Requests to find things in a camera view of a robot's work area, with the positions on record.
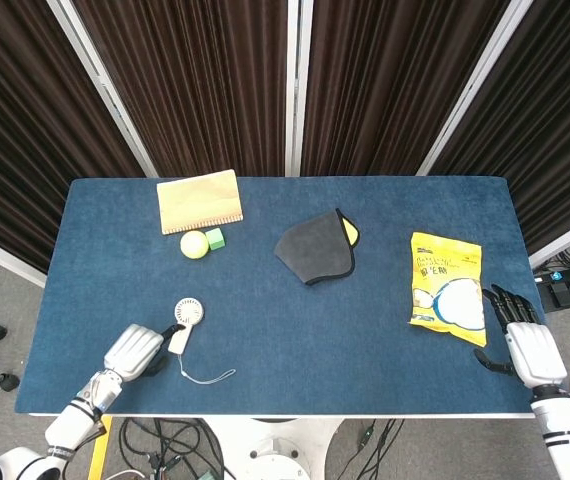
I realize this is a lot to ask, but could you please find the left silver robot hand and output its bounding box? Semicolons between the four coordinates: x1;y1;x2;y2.
103;323;187;384

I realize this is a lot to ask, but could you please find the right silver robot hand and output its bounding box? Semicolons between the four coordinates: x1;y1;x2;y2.
473;283;569;389

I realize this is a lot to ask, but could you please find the small white handheld fan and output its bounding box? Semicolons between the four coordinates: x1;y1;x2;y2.
166;296;237;386

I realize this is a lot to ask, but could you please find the black foot pedal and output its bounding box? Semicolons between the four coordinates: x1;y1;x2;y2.
546;283;570;308

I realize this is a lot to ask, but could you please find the yellow marshmallow snack bag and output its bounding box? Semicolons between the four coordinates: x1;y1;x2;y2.
408;231;488;348

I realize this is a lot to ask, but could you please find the yellow-green tennis ball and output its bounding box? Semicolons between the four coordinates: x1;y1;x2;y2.
180;230;211;260

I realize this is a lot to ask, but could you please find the blue table mat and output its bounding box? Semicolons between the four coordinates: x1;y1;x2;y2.
14;175;547;416

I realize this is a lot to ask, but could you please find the yellow spiral notebook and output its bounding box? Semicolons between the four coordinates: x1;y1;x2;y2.
156;168;245;236

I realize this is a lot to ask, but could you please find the grey microfibre cloth black trim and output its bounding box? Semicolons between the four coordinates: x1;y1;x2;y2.
273;208;361;288

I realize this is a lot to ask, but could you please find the brown pleated partition curtain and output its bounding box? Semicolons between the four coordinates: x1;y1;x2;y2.
0;0;147;275
429;0;570;256
300;0;514;177
72;0;296;179

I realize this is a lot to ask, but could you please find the black cable bundle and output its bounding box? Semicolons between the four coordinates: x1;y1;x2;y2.
112;417;227;480

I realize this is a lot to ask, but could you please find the white partition bottom rail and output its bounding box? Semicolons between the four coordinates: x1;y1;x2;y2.
0;227;49;289
528;207;570;270

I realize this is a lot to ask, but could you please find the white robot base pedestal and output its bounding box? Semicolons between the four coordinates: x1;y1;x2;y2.
208;417;342;480

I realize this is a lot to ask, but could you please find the black cable green plug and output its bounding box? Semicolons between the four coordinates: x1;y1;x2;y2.
352;417;402;454

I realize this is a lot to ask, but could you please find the white partition frame post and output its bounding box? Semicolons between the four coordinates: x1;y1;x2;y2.
416;0;537;177
284;0;315;178
47;0;159;179

